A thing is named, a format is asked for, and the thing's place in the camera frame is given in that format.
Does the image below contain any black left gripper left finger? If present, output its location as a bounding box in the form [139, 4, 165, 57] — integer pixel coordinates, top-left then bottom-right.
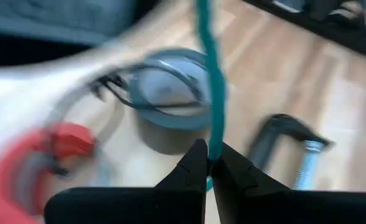
[44, 138, 209, 224]

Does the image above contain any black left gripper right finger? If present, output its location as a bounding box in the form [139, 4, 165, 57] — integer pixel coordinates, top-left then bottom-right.
[211, 141, 366, 224]

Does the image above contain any black clamp with silver screw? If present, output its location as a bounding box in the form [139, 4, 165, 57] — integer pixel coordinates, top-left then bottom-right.
[247, 113, 336, 191]

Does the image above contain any round dark container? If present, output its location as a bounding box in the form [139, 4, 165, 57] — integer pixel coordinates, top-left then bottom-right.
[129, 47, 216, 131]

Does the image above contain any green resistance band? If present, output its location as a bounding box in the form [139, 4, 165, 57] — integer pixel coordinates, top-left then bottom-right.
[194, 0, 227, 192]

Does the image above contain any red resistance band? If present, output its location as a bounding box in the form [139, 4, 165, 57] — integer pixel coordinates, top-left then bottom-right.
[0, 122, 98, 224]

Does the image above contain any black cable loop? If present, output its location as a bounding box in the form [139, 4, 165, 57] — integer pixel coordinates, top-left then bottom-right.
[91, 60, 213, 118]

